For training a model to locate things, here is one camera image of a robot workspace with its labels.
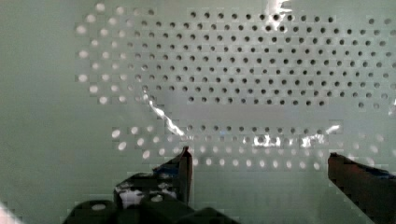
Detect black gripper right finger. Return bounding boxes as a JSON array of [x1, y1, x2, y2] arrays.
[[328, 152, 396, 224]]

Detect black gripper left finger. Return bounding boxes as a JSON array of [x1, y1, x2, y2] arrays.
[[113, 146, 192, 209]]

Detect green plastic strainer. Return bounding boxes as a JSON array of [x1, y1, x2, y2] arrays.
[[1, 0, 395, 224]]

